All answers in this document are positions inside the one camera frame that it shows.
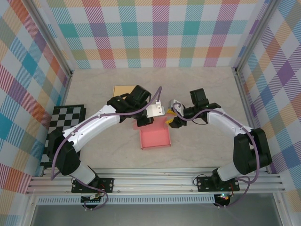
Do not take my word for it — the white slotted cable duct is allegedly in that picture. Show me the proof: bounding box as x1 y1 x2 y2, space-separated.
37 196 216 205

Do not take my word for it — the black and white checkerboard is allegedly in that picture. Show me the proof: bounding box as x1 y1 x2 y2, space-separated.
40 105 87 169

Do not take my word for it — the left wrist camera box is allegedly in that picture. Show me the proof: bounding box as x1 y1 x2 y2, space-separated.
145 100 165 118

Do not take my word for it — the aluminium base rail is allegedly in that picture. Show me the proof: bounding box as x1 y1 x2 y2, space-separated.
27 166 285 195

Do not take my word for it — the aluminium frame post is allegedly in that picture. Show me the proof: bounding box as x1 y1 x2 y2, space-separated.
23 0 74 78
232 0 278 73

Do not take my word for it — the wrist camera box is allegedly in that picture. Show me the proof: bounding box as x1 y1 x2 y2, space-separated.
169 98 183 110
145 100 165 118

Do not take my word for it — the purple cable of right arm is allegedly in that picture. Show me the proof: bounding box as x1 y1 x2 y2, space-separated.
173 102 261 209

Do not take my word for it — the yellow paper box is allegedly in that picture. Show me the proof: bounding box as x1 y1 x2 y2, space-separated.
112 85 137 97

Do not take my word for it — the pink paper box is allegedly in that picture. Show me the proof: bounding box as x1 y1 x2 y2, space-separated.
132 116 172 151

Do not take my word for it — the aluminium side rail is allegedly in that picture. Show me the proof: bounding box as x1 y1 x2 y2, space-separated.
56 70 73 106
234 68 270 174

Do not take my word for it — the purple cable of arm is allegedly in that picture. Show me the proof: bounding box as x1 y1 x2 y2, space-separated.
173 102 261 209
50 86 163 211

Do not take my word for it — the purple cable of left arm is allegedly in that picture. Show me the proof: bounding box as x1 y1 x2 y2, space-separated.
50 86 163 211

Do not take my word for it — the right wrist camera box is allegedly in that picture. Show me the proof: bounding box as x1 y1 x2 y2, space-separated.
169 98 183 110

